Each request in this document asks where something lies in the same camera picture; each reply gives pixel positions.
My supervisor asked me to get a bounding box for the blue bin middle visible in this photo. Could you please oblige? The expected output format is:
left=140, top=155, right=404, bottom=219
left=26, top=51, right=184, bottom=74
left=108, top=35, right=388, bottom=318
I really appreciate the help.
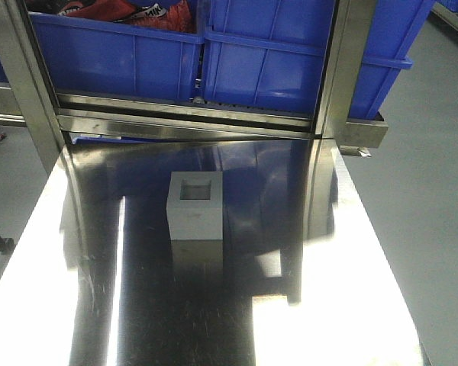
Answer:
left=202, top=1, right=335, bottom=114

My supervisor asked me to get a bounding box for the red snack package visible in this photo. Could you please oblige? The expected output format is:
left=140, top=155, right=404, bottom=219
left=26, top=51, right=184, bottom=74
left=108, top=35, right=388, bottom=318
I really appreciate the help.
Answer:
left=24, top=0, right=195, bottom=34

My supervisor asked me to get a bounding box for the blue bin with packages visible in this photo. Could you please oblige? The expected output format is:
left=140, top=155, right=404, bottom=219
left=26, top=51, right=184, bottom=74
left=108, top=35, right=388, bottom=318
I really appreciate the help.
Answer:
left=30, top=13, right=204, bottom=101

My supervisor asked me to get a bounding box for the stainless steel rack frame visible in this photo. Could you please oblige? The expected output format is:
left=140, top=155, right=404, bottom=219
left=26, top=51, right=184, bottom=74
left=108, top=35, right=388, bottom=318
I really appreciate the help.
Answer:
left=0, top=1, right=388, bottom=172

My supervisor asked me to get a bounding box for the gray hollow base block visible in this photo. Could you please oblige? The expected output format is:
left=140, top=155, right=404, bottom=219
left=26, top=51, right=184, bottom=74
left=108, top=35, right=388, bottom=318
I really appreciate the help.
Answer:
left=166, top=172, right=223, bottom=240

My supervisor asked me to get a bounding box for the blue bin right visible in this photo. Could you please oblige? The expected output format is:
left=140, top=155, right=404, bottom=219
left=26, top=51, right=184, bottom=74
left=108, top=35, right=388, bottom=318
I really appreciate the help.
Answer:
left=349, top=1, right=434, bottom=120

